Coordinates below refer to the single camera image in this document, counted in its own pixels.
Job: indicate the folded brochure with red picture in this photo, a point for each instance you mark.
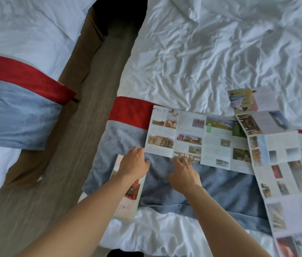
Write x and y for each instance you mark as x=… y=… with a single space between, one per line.
x=129 y=198

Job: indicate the long unfolded photo brochure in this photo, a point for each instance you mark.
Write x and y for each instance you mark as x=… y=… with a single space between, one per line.
x=284 y=168

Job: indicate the person's left thumb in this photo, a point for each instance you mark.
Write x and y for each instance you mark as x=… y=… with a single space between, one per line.
x=146 y=165

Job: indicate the dark bedside cabinet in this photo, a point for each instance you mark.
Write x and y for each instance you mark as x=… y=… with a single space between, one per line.
x=119 y=13

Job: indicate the black object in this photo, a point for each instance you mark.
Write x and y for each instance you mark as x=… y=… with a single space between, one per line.
x=125 y=253

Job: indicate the person's right hand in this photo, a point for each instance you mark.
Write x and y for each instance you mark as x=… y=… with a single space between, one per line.
x=185 y=176

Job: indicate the brochure with building photos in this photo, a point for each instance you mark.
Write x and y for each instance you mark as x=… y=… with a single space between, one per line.
x=207 y=141

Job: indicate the person's right forearm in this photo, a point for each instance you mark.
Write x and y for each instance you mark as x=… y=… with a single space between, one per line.
x=220 y=224

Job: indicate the person's right thumb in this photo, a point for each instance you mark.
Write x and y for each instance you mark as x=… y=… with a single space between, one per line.
x=170 y=177

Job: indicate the brown bed base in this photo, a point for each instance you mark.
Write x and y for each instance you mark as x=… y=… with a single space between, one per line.
x=78 y=58

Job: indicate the white smooth duvet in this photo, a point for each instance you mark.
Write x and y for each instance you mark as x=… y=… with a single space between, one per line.
x=14 y=32

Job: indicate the person's left hand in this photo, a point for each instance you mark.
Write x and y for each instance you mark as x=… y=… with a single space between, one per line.
x=132 y=165

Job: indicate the red and blue bed runner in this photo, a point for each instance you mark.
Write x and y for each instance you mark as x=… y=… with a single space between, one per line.
x=14 y=109
x=226 y=190

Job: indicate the white pillow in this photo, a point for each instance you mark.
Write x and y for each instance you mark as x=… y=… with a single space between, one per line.
x=70 y=16

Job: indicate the person's left forearm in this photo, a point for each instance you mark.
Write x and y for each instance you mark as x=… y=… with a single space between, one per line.
x=84 y=219

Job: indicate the white crumpled duvet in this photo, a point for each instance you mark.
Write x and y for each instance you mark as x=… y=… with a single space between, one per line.
x=207 y=56

